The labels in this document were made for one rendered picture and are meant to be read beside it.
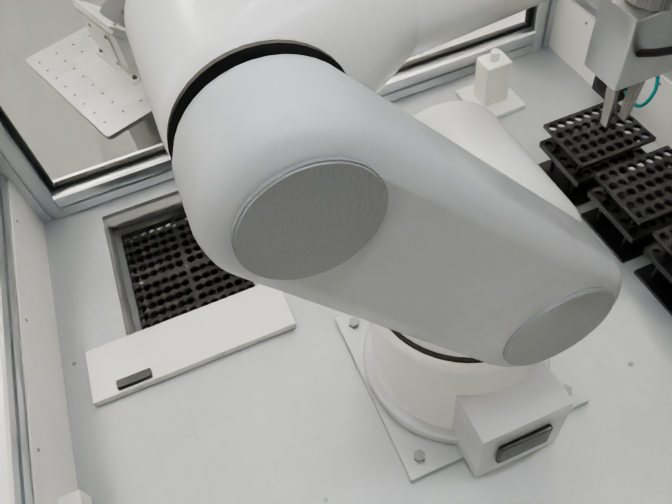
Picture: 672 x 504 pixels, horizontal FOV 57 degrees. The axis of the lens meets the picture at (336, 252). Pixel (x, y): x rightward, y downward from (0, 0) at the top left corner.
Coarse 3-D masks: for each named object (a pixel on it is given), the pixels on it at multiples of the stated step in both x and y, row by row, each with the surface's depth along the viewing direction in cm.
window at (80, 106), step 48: (0, 0) 74; (48, 0) 76; (96, 0) 78; (0, 48) 78; (48, 48) 80; (96, 48) 83; (0, 96) 83; (48, 96) 85; (96, 96) 88; (144, 96) 91; (48, 144) 91; (96, 144) 94; (144, 144) 97
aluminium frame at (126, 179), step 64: (576, 0) 101; (448, 64) 106; (0, 128) 84; (0, 192) 87; (64, 192) 96; (128, 192) 100; (0, 256) 77; (0, 320) 70; (0, 384) 65; (0, 448) 61
